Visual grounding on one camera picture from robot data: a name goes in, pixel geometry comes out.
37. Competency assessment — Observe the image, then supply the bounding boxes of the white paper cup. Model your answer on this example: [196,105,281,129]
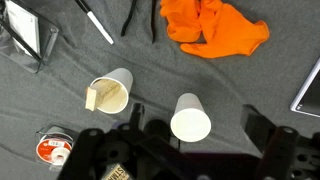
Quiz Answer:
[169,92,213,144]

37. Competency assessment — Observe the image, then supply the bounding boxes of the black and white marker pen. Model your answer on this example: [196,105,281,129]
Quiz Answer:
[74,0,115,46]

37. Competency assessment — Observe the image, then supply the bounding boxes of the small wooden block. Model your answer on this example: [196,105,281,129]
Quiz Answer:
[84,86,99,112]

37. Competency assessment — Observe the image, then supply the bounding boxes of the orange cloth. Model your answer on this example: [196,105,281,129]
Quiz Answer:
[159,0,271,60]

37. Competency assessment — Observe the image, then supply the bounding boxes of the white paper cup stained inside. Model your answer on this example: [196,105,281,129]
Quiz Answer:
[88,67,134,115]

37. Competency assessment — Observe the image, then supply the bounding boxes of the clear plastic box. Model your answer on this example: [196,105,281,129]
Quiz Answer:
[0,0,61,75]

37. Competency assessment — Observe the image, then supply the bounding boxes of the grey tablecloth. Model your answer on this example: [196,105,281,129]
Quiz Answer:
[0,0,320,180]

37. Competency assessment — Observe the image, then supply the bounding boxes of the black marker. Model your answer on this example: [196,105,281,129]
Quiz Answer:
[120,0,139,38]

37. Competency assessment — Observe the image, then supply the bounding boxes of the white card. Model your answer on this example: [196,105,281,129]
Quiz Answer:
[4,0,42,57]

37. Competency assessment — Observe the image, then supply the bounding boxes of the black strap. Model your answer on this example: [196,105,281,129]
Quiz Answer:
[150,0,158,45]

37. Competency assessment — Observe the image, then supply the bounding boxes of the tablet with white frame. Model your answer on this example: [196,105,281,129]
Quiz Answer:
[289,56,320,119]

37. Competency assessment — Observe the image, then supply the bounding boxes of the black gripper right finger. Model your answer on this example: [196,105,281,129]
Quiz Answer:
[240,103,278,154]

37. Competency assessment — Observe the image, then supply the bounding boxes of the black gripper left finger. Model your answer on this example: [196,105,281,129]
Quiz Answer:
[129,102,146,132]

